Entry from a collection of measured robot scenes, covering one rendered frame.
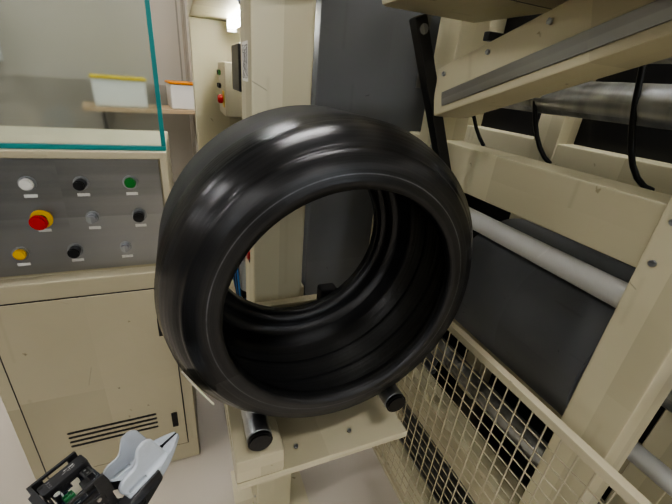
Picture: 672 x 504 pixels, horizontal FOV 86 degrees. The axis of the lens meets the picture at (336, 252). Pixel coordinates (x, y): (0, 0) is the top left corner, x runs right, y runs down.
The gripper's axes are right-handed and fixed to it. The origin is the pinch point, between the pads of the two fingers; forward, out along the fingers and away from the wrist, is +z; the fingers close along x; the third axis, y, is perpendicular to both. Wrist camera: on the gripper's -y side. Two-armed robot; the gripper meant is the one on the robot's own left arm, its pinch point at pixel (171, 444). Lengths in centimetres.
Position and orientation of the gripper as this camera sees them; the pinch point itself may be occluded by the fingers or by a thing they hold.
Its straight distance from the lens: 63.3
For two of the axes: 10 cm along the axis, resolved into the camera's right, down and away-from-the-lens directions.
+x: -8.5, -0.8, 5.3
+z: 5.1, -4.1, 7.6
